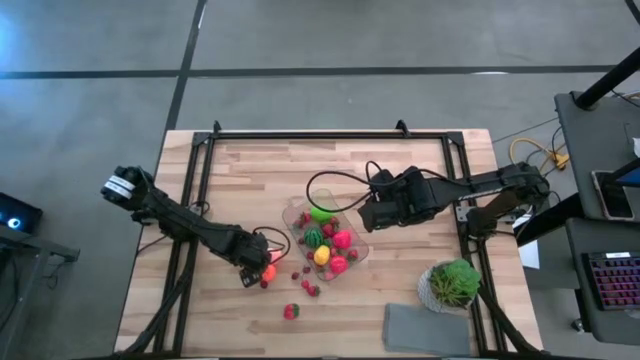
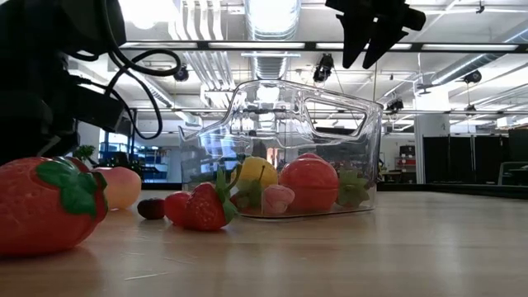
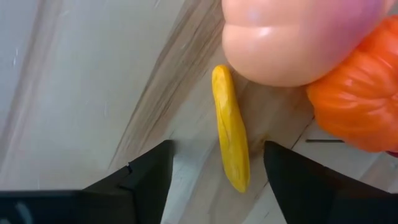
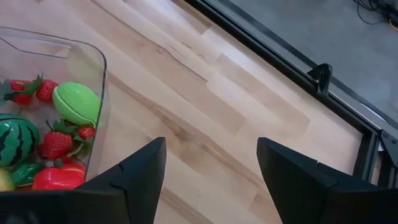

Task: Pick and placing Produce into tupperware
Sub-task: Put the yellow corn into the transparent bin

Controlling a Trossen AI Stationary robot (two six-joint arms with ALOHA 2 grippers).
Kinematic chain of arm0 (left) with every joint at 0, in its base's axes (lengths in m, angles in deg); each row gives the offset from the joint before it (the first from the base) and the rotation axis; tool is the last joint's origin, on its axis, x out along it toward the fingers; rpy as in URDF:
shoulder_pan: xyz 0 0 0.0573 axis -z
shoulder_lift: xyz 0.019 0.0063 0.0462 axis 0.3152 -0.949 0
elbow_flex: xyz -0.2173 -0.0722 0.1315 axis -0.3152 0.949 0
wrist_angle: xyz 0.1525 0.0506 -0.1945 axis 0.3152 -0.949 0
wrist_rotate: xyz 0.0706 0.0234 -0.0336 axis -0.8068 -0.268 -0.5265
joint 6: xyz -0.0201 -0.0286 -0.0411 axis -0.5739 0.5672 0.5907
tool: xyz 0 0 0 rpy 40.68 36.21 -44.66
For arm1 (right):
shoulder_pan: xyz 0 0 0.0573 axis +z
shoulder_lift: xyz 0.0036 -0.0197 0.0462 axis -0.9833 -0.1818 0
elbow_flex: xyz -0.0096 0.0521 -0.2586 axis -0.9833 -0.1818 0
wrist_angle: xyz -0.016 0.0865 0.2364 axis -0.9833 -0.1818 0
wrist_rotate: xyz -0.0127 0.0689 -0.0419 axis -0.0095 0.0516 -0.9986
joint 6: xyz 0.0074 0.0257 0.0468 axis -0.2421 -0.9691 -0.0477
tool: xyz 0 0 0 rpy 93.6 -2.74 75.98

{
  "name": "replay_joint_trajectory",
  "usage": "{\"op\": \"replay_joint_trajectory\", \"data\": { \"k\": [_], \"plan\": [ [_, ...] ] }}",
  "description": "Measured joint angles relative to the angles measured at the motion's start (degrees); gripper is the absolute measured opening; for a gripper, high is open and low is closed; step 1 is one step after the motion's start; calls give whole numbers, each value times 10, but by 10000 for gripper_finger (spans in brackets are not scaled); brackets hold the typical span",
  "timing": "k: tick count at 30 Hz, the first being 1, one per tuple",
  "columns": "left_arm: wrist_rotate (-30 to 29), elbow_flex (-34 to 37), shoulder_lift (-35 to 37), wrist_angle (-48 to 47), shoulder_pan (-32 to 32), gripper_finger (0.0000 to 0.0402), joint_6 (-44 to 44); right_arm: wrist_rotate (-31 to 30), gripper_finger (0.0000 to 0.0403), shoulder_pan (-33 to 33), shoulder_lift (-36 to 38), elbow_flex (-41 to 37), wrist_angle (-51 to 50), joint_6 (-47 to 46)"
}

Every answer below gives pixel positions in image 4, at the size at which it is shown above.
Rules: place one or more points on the clear plastic container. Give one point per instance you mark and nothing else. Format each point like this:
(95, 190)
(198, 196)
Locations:
(93, 62)

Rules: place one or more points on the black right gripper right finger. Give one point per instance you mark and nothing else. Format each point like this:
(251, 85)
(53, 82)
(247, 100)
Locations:
(311, 193)

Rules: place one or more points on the red toy pepper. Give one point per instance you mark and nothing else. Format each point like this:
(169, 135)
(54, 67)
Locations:
(59, 180)

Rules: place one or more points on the dark green toy vegetable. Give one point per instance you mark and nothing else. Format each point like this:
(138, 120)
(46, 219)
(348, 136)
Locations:
(25, 174)

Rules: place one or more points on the light green toy melon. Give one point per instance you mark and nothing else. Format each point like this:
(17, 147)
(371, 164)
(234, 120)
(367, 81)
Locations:
(76, 102)

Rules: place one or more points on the yellow toy lemon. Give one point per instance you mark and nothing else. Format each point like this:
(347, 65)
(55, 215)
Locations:
(6, 184)

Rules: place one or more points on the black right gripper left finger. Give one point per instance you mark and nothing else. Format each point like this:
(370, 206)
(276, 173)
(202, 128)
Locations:
(130, 193)

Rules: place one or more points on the black frame clamp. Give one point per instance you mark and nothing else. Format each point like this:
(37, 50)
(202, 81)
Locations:
(321, 77)

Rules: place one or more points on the black aluminium rig frame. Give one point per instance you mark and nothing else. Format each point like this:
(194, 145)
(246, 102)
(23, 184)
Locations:
(280, 67)

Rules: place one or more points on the toy watermelon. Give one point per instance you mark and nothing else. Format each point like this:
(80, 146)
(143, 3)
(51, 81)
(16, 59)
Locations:
(15, 141)

